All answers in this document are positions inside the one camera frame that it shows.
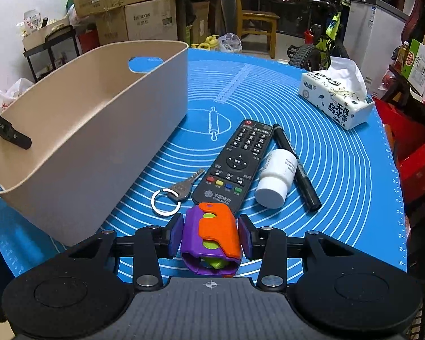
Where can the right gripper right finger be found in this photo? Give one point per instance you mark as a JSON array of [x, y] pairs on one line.
[[268, 245]]

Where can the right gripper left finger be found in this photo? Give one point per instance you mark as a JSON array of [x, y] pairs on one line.
[[151, 244]]

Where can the purple orange plastic toy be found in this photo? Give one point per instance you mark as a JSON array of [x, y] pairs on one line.
[[210, 240]]

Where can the black marker pen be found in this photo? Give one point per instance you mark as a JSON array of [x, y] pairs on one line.
[[302, 180]]

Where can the white pill bottle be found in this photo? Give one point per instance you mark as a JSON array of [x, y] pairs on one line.
[[275, 179]]

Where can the black tv remote control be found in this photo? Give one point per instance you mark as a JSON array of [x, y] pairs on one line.
[[229, 178]]

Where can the beige plastic storage bin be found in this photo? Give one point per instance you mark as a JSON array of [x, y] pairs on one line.
[[81, 136]]

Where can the white red plastic bag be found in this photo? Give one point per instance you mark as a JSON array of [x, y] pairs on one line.
[[9, 96]]

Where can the black metal shelf rack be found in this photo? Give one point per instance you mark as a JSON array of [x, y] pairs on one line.
[[59, 35]]

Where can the blue silicone baking mat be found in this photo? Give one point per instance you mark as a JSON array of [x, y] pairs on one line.
[[340, 182]]

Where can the red gift box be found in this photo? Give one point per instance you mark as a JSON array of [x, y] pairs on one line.
[[412, 175]]

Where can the white tissue pack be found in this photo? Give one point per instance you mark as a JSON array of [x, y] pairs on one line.
[[339, 92]]

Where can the large stacked cardboard box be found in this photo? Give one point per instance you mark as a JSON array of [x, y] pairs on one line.
[[150, 20]]

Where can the knotted clear plastic bag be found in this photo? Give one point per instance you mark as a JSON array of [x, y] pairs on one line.
[[230, 43]]

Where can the black green bicycle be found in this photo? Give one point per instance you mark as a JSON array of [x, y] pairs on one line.
[[321, 41]]

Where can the yellow oil jug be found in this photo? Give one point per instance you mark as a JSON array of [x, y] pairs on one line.
[[210, 44]]

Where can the wooden chair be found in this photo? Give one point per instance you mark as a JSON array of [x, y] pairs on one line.
[[250, 22]]

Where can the green white product box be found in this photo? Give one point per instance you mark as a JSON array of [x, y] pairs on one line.
[[414, 68]]

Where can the white chest freezer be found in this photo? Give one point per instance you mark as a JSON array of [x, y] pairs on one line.
[[372, 33]]

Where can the silver key with ring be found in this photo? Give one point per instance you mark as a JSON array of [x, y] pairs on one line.
[[178, 193]]

